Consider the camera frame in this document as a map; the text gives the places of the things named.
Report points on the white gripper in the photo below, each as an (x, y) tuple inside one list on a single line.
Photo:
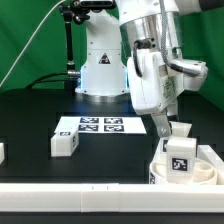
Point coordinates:
[(159, 86)]

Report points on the white round stool seat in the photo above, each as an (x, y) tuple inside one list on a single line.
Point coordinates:
[(203, 174)]

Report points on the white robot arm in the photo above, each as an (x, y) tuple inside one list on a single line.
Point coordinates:
[(137, 44)]

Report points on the white paper marker sheet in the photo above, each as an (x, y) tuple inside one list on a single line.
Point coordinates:
[(102, 125)]

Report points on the white left block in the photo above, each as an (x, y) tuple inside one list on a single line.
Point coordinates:
[(2, 153)]

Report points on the white right rail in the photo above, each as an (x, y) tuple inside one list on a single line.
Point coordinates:
[(205, 152)]

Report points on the white rail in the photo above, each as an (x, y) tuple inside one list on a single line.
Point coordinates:
[(205, 152), (110, 198)]

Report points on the white front rail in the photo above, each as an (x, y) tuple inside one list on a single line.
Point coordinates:
[(110, 198)]

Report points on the black camera on mount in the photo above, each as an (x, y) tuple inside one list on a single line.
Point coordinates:
[(95, 4)]

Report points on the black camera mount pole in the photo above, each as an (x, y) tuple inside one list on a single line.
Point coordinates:
[(71, 82)]

